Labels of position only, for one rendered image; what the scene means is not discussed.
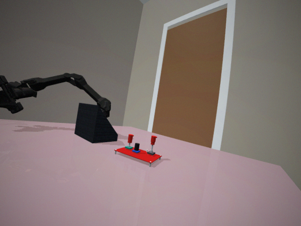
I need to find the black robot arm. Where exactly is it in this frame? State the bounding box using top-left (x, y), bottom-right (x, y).
top-left (0, 73), bottom-right (111, 118)

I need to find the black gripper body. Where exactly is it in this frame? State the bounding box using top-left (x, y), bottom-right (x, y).
top-left (0, 75), bottom-right (26, 114)

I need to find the red circuit board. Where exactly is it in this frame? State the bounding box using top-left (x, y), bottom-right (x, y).
top-left (114, 134), bottom-right (162, 167)

